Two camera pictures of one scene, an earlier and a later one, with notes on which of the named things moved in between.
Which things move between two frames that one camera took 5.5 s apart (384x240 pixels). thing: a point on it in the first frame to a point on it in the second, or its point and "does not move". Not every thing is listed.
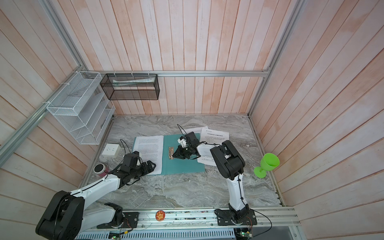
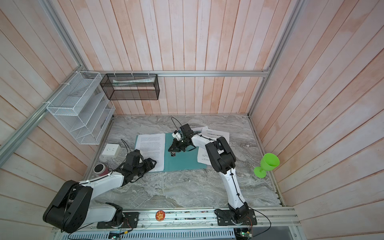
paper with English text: [150, 148] does not move
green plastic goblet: [269, 162] does not move
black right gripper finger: [179, 153] to [174, 147]
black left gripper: [146, 170] does not move
